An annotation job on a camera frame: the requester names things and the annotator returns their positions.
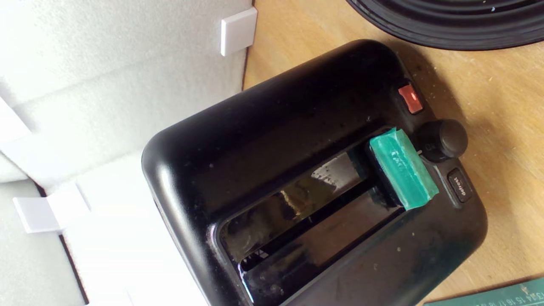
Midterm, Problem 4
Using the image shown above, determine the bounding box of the green toaster lever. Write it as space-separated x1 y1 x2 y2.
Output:
366 127 439 211

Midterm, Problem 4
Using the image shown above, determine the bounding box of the black two-slot toaster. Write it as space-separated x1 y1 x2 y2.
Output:
141 39 488 306

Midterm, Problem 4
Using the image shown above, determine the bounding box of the red toaster button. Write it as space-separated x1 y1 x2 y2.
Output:
398 84 424 114

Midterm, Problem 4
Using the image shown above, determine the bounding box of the black toaster knob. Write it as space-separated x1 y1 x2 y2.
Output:
414 119 469 163

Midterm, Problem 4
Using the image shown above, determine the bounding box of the black defrost button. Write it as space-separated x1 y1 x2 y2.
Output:
447 168 473 203

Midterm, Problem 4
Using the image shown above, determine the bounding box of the black plate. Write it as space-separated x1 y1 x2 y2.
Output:
345 0 544 51

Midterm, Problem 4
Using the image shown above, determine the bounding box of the green cutting mat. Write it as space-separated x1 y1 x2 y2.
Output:
423 277 544 306

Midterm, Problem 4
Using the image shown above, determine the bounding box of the white wall clip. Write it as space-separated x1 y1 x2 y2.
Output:
220 6 258 57
13 183 91 234

